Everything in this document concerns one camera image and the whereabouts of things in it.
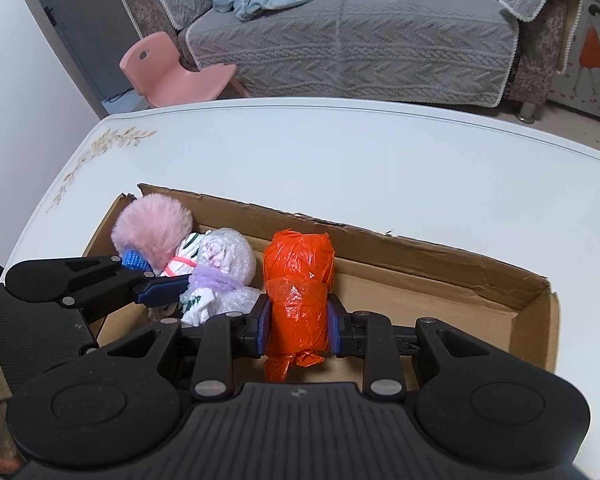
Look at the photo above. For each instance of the pink plastic chair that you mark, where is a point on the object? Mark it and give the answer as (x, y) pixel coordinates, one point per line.
(180, 77)

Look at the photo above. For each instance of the dark grey door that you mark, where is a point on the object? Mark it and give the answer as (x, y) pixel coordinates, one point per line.
(80, 25)

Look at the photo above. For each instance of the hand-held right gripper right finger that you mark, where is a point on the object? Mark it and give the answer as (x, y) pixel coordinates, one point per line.
(334, 330)

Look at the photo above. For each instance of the blue knit bundle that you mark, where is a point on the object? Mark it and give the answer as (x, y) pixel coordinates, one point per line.
(135, 261)

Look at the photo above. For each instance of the pink fluffy pom-pom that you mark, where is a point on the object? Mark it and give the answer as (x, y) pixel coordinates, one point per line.
(150, 225)

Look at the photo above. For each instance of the grey knit sofa seat cover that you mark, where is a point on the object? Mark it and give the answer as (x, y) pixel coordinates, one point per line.
(360, 45)

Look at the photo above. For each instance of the white cloth bundle pink tie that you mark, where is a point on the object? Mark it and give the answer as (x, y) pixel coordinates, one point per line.
(182, 257)

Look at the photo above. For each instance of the patterned fabric sofa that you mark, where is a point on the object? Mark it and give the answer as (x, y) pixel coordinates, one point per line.
(535, 60)

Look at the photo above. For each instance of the bubble wrap bundle purple tie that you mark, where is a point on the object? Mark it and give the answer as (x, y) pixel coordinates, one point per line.
(230, 260)

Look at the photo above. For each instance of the orange plastic bag bundle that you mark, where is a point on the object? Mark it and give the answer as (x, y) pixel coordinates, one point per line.
(297, 280)

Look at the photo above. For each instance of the brown cardboard box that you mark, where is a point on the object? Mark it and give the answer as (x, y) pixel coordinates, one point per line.
(430, 300)

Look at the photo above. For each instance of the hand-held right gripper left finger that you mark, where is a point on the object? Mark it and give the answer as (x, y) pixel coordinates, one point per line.
(261, 327)

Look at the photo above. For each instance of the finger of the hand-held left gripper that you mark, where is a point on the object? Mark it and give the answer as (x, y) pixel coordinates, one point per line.
(162, 290)

